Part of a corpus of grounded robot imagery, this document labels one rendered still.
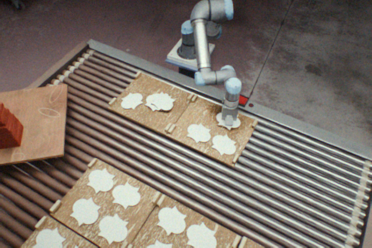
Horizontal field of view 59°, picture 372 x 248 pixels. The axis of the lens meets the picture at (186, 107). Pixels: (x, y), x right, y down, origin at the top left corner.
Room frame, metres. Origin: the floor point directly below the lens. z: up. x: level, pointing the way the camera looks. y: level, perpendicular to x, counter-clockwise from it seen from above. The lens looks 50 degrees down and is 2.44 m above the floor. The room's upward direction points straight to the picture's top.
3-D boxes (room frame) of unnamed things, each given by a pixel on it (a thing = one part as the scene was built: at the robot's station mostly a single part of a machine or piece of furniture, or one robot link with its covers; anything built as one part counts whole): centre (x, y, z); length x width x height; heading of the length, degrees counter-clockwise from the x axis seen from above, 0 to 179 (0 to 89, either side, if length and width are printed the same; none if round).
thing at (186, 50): (1.85, -0.02, 0.95); 0.15 x 0.15 x 0.10
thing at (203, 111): (1.13, -0.15, 0.93); 0.41 x 0.35 x 0.02; 61
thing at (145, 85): (1.34, 0.21, 0.93); 0.41 x 0.35 x 0.02; 61
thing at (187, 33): (1.86, -0.03, 1.06); 0.13 x 0.12 x 0.14; 97
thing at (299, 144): (1.33, -0.12, 0.90); 1.95 x 0.05 x 0.05; 61
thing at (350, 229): (1.02, 0.05, 0.90); 1.95 x 0.05 x 0.05; 61
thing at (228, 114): (1.15, -0.24, 1.05); 0.12 x 0.09 x 0.16; 174
